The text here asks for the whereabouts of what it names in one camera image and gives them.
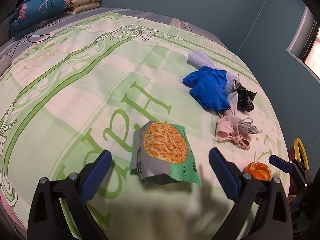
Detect green noodle snack packet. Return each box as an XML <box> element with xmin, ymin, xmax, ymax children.
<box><xmin>130</xmin><ymin>121</ymin><xmax>202</xmax><ymax>186</ymax></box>

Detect yellow rimmed trash bin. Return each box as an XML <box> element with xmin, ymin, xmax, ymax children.
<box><xmin>288</xmin><ymin>138</ymin><xmax>310</xmax><ymax>170</ymax></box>

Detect orange peel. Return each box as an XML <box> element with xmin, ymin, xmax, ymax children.
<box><xmin>242</xmin><ymin>162</ymin><xmax>271</xmax><ymax>181</ymax></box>

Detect pink beige cloth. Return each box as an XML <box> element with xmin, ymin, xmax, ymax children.
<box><xmin>215</xmin><ymin>92</ymin><xmax>259</xmax><ymax>150</ymax></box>

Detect black plastic bag rear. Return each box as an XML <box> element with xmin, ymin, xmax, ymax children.
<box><xmin>233</xmin><ymin>80</ymin><xmax>257</xmax><ymax>112</ymax></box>

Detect blue plastic bag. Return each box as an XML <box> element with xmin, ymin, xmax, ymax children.
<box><xmin>182</xmin><ymin>66</ymin><xmax>230</xmax><ymax>111</ymax></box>

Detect green patterned bed quilt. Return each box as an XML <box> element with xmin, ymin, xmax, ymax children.
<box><xmin>1</xmin><ymin>8</ymin><xmax>287</xmax><ymax>239</ymax></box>

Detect grey bed headboard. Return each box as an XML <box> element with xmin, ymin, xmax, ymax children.
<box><xmin>0</xmin><ymin>14</ymin><xmax>13</xmax><ymax>46</ymax></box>

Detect blue floral folded blanket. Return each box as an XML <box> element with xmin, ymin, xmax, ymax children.
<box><xmin>9</xmin><ymin>0</ymin><xmax>71</xmax><ymax>41</ymax></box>

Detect beige floral pillow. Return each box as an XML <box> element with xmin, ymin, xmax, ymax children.
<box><xmin>65</xmin><ymin>0</ymin><xmax>101</xmax><ymax>15</ymax></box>

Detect window frame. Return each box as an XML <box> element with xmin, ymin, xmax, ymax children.
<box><xmin>286</xmin><ymin>6</ymin><xmax>319</xmax><ymax>83</ymax></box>

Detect black cable on bed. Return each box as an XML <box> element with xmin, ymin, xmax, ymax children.
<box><xmin>6</xmin><ymin>17</ymin><xmax>62</xmax><ymax>58</ymax></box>

